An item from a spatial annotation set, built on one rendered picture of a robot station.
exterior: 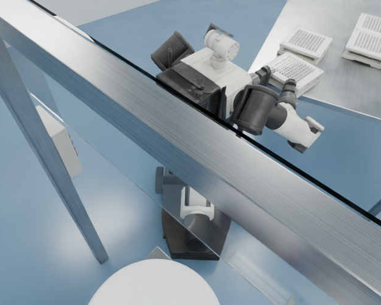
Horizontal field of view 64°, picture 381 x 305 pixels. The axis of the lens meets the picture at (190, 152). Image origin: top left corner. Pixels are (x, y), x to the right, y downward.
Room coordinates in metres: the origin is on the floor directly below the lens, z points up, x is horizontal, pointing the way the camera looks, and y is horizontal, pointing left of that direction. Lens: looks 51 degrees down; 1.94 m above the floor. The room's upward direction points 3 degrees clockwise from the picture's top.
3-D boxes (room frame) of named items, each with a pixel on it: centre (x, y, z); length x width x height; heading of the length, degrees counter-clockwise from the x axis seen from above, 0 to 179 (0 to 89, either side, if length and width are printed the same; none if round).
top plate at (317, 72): (1.39, -0.52, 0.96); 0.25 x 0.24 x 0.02; 45
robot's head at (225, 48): (0.94, -0.09, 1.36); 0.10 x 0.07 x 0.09; 46
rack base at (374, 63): (1.70, -1.04, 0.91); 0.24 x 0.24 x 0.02; 62
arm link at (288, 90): (1.18, -0.47, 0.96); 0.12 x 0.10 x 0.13; 167
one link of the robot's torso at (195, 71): (0.90, -0.04, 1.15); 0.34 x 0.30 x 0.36; 46
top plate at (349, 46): (1.70, -1.04, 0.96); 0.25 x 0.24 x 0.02; 62
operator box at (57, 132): (0.74, 0.52, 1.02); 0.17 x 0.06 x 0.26; 51
